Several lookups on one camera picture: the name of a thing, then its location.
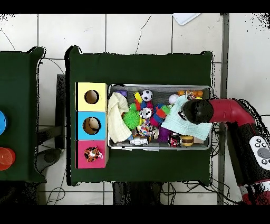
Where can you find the cream waffle cloth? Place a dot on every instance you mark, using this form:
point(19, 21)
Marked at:
point(116, 122)

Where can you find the mint green waffle cloth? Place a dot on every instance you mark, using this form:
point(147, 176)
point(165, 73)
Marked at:
point(173, 123)

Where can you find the orange striped plush tiger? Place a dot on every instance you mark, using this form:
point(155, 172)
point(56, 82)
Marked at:
point(92, 154)

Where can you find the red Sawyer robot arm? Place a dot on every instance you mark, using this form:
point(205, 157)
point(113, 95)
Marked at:
point(227, 111)

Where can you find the wooden box with three holes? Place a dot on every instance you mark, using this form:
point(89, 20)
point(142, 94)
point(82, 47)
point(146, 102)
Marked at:
point(84, 126)

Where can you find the green spiky ball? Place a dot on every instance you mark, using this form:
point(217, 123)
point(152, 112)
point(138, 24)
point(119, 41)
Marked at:
point(131, 120)

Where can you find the black and white soccer ball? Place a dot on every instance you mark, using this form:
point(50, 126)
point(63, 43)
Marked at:
point(147, 95)

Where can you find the multicolour spiky caterpillar toy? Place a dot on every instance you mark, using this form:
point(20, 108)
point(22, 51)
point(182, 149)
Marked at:
point(161, 114)

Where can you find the white baseball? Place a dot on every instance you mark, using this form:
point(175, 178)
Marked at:
point(173, 99)

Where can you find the dark green table cloth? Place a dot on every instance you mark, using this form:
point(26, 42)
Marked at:
point(19, 84)
point(147, 67)

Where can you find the crushed red can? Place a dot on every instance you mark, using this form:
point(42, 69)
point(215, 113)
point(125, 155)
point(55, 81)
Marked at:
point(174, 140)

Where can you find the toy hamburger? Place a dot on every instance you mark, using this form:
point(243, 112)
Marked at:
point(187, 141)

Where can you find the white tray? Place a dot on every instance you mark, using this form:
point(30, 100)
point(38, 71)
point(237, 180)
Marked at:
point(185, 19)

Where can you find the blue cup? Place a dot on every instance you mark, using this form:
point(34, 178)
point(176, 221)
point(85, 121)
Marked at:
point(2, 122)

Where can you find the red cup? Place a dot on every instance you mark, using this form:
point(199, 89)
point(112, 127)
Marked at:
point(6, 158)

